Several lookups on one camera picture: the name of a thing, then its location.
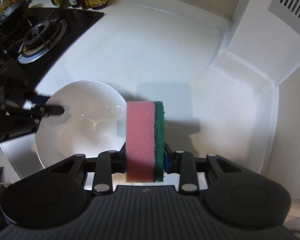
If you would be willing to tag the pink and green sponge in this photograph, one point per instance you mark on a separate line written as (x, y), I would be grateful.
(145, 135)

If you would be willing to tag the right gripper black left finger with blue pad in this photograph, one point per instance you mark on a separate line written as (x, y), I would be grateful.
(107, 164)

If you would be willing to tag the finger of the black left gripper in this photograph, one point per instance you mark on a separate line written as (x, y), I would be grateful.
(39, 99)
(46, 111)

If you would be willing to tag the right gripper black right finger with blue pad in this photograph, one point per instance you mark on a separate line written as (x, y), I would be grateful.
(182, 163)

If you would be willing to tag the black glass gas stove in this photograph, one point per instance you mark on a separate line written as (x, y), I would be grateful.
(32, 39)

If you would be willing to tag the white ceramic bowl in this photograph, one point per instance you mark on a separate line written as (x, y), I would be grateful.
(94, 121)

